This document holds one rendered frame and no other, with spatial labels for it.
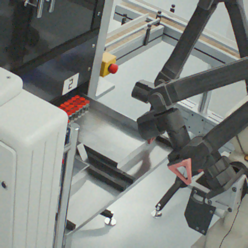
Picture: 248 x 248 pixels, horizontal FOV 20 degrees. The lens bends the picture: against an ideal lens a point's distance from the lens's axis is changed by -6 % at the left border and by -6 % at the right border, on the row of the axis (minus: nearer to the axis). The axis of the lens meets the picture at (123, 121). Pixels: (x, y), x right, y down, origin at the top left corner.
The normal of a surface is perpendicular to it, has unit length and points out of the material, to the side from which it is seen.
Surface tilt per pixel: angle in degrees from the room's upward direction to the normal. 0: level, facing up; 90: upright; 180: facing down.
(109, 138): 0
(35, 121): 0
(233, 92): 90
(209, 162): 81
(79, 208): 0
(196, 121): 90
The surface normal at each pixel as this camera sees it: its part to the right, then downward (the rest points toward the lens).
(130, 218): 0.17, -0.82
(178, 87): -0.26, 0.18
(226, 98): -0.55, 0.38
